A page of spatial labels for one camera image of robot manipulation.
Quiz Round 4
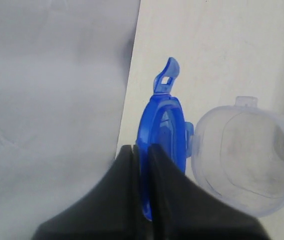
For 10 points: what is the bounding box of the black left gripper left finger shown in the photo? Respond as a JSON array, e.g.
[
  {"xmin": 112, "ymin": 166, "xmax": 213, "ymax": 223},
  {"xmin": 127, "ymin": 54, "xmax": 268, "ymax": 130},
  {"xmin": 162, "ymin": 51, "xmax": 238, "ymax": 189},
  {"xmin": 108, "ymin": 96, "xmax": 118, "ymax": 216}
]
[{"xmin": 32, "ymin": 145, "xmax": 153, "ymax": 240}]

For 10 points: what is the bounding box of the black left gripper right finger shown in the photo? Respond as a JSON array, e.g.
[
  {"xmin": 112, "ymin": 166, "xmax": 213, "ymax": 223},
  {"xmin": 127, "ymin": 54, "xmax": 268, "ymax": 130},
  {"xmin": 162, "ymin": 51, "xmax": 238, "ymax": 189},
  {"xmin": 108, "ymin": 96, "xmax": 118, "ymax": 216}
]
[{"xmin": 148, "ymin": 144, "xmax": 270, "ymax": 240}]

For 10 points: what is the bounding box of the blue plastic snap lid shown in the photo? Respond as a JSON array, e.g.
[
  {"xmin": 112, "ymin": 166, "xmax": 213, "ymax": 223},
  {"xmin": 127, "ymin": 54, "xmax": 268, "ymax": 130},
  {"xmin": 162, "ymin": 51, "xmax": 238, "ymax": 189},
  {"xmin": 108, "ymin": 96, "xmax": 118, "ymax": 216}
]
[{"xmin": 136, "ymin": 57, "xmax": 194, "ymax": 221}]

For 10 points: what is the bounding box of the clear tall plastic container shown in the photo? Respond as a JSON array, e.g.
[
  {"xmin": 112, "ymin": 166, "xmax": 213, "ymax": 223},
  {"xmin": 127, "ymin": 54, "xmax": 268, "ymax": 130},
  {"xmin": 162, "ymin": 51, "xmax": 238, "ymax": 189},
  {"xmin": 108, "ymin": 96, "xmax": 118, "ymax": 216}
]
[{"xmin": 191, "ymin": 96, "xmax": 284, "ymax": 217}]

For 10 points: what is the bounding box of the white backdrop curtain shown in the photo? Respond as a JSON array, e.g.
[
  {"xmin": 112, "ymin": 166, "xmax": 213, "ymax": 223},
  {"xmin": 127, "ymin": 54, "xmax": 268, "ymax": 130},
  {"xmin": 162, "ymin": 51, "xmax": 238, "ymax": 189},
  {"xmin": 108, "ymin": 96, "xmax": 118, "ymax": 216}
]
[{"xmin": 0, "ymin": 0, "xmax": 140, "ymax": 240}]

